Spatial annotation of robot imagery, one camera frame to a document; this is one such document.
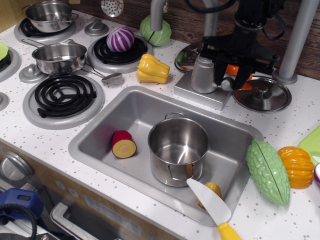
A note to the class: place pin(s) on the purple striped toy onion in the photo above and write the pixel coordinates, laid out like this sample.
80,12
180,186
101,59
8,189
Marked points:
120,40

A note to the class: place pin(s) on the white toy knife yellow handle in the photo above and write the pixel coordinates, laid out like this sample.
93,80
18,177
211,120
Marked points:
216,208

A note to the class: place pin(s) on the green cutting board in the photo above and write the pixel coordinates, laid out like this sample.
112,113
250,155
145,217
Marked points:
311,144

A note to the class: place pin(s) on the middle black stove burner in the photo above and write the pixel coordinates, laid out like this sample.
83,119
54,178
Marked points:
106,56

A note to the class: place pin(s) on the grey sink basin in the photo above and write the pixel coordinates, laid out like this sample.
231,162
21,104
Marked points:
137,110

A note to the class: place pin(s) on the front black stove burner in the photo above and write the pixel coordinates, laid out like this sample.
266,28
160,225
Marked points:
64,96

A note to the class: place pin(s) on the purple toy vegetable edge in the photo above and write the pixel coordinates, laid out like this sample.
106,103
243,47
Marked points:
316,173

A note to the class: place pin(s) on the yellow toy bell pepper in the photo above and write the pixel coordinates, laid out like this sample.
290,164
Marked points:
151,69

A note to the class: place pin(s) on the grey stove knob back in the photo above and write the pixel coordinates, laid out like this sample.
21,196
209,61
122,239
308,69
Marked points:
96,28

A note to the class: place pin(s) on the steel pot lid right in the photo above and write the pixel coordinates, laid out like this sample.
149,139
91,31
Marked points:
263,94

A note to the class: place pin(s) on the perforated steel skimmer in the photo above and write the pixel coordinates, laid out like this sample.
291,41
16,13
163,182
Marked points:
112,8

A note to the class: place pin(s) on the grey oven knob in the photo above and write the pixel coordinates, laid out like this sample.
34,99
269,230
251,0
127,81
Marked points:
15,168

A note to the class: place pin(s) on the tall steel pot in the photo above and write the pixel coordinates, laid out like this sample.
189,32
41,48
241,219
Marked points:
178,148

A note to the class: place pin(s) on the red yellow toy fruit half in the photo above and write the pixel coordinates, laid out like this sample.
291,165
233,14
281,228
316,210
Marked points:
123,145

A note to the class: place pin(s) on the steel saucepan with handle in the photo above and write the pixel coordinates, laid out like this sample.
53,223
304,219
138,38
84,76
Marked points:
58,58

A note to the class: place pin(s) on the steel pot lid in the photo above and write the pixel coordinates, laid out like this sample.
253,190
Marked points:
263,94
186,58

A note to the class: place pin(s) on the back black stove burner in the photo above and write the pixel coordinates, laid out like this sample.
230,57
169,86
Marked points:
29,30

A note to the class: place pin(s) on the green toy cabbage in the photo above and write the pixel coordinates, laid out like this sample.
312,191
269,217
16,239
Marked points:
155,38

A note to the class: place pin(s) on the grey stove knob left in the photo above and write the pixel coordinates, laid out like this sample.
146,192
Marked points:
31,74

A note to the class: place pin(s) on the silver toy faucet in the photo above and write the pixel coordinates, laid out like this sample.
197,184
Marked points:
198,85

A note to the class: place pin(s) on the grey oven door handle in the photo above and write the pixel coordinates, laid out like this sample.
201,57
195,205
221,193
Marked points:
57,216

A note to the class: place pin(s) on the grey support pole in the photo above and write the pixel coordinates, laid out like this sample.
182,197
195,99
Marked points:
286,74

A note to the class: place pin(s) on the grey stove knob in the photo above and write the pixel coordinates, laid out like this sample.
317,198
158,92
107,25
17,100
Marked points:
96,28
31,74

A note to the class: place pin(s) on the steel spoon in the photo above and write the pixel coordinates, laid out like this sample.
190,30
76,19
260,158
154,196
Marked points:
104,78

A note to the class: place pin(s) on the black stove burner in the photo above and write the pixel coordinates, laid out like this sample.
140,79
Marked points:
29,30
106,56
64,96

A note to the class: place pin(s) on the steel pot lid back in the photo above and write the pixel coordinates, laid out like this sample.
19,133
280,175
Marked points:
186,58

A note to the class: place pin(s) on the orange toy pumpkin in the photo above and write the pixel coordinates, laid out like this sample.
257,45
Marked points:
298,165

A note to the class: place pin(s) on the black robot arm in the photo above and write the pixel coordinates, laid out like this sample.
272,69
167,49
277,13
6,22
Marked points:
258,11

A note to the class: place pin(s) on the orange toy carrot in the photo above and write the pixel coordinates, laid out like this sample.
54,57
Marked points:
233,70

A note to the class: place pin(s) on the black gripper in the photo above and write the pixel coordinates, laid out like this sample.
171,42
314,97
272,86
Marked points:
241,49

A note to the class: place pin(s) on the green toy bitter gourd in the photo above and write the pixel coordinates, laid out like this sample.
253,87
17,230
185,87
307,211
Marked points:
268,172

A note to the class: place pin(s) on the silver faucet lever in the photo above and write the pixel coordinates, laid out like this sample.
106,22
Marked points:
228,82

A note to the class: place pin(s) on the green toy on left burner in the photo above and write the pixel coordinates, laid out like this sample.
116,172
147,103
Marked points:
5,58

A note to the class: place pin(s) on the steel two-handled pan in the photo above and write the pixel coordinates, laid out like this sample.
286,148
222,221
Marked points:
50,16

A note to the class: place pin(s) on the blue device with cable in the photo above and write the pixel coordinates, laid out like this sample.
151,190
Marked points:
20,204

